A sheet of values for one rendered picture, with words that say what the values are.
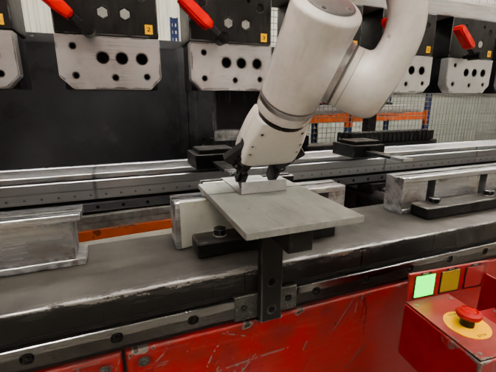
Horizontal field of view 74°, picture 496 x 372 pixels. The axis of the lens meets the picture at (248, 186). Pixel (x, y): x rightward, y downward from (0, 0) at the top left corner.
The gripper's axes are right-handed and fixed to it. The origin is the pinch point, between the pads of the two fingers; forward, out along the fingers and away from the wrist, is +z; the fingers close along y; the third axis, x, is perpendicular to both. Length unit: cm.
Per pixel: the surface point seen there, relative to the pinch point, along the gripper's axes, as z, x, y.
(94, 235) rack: 160, -78, 45
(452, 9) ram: -22, -25, -49
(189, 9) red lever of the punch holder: -20.1, -17.7, 11.3
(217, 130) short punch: -1.1, -10.6, 5.3
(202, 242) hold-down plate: 9.3, 7.5, 10.6
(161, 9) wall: 179, -404, -40
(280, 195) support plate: -2.1, 6.2, -1.8
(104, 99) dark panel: 28, -54, 27
